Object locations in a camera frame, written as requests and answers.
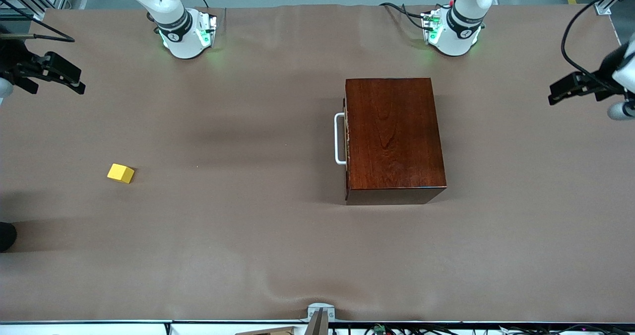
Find yellow block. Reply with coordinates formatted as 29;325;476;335
107;164;135;184

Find wooden drawer with white handle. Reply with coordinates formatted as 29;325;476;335
334;94;351;201

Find black rounded object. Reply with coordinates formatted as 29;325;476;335
0;222;17;253

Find dark brown wooden cabinet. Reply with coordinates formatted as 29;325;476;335
344;77;447;205

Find brown table cloth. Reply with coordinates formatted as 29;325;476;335
0;3;635;323

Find brown cardboard piece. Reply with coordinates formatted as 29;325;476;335
235;326;298;335

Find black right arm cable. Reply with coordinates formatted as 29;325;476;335
0;0;76;43

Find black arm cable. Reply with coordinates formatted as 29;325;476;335
0;0;76;43
561;0;635;83

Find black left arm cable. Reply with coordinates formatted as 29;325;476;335
561;0;635;83

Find black left base cables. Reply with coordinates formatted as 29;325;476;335
380;1;433;31

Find white table edge rail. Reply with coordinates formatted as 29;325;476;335
0;320;635;335

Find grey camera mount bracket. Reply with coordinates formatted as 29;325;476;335
305;303;336;335

